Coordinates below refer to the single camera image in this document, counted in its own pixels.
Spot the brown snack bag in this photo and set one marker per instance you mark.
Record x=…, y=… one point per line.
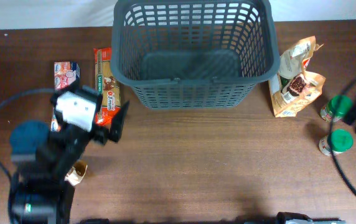
x=293, y=87

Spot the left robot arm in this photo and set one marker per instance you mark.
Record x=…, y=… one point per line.
x=40, y=192

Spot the orange spaghetti packet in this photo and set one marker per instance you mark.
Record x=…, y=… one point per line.
x=108, y=86

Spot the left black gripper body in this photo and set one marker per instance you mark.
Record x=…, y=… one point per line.
x=74, y=139

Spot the small brown paper packet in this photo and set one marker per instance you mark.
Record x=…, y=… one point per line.
x=76, y=174

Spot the green lid jar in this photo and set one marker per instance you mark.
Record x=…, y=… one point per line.
x=338, y=142
x=336, y=108

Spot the Kleenex tissue multipack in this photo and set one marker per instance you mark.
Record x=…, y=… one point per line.
x=65, y=73

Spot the grey plastic basket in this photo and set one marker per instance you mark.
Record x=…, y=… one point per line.
x=184, y=54

